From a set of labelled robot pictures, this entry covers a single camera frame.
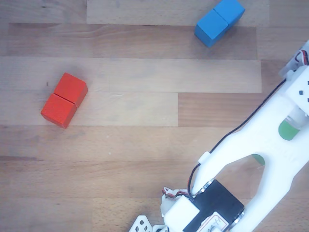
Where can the long red block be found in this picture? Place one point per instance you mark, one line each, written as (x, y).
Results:
(60, 110)

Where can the small green cube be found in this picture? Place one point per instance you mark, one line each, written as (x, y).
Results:
(287, 134)

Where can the long blue block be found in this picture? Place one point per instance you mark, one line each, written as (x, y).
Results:
(212, 26)

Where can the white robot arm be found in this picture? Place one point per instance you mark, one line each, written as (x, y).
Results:
(253, 145)

